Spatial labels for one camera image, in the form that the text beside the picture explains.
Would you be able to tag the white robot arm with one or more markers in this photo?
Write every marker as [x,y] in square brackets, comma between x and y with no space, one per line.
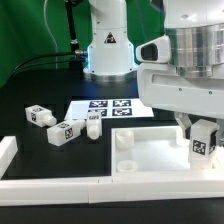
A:
[176,47]

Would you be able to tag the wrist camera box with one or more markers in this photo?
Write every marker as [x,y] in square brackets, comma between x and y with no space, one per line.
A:
[155,51]

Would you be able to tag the white sheet with tags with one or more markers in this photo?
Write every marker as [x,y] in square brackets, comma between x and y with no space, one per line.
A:
[109,108]

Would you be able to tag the black camera stand pole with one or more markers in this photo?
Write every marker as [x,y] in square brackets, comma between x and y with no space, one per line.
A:
[75,63]

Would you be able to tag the white fence wall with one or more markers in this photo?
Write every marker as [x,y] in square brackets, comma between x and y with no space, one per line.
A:
[122,188]
[8,149]

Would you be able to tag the white left fence wall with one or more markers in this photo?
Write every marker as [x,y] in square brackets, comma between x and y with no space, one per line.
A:
[8,149]

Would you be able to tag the white front fence wall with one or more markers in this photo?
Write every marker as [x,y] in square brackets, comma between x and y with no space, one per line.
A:
[122,188]

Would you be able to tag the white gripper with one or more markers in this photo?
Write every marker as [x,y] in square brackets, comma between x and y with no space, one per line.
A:
[159,86]

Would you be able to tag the white square tabletop part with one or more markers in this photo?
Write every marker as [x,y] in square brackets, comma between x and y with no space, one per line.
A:
[152,149]

